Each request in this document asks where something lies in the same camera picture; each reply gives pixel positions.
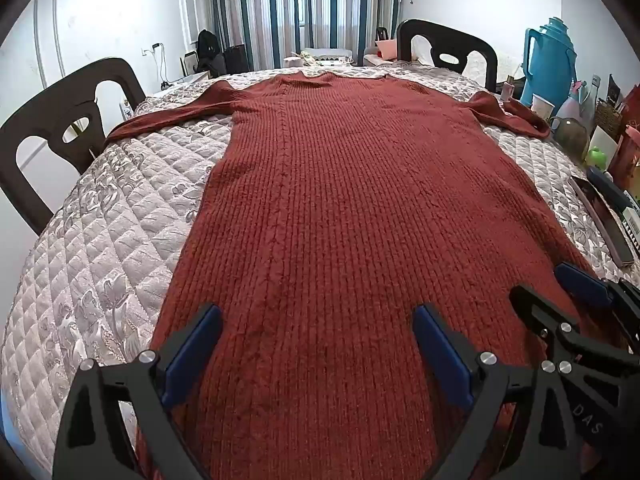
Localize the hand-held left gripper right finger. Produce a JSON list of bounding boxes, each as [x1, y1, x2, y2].
[[411, 304, 596, 480]]

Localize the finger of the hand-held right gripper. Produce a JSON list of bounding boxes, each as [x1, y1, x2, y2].
[[510, 285, 640, 376], [554, 262, 640, 341]]

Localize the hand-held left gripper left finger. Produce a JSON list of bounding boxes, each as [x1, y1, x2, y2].
[[52, 303, 223, 480]]

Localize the red knitted sweater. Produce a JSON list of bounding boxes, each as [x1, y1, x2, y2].
[[105, 71, 626, 480]]

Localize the black tablet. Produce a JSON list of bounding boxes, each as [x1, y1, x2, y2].
[[570, 176, 636, 267]]

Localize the dark blue case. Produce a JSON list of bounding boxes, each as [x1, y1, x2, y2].
[[587, 166, 640, 221]]

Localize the red box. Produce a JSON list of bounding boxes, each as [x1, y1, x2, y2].
[[607, 125, 640, 191]]

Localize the white card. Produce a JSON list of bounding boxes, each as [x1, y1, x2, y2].
[[585, 125, 620, 162]]

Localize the dark glass teapot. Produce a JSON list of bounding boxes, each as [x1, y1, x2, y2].
[[549, 116, 590, 161]]

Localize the beige quilted blanket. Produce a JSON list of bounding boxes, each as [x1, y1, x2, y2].
[[0, 65, 640, 461]]

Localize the woven basket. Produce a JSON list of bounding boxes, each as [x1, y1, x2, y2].
[[594, 100, 623, 138]]

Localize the clear plastic bottle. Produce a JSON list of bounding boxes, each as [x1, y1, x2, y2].
[[556, 94, 587, 126]]

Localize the white paper cup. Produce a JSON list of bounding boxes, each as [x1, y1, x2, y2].
[[530, 94, 556, 121]]

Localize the blue thermos jug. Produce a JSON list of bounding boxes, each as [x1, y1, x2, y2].
[[520, 17, 581, 106]]

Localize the black plastic chair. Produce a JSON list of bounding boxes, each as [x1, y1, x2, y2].
[[396, 19, 498, 92], [0, 57, 147, 236]]

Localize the black backpack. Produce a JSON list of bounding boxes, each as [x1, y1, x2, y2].
[[195, 29, 227, 77]]

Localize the striped curtains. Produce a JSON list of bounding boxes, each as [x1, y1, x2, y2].
[[200, 0, 403, 73]]

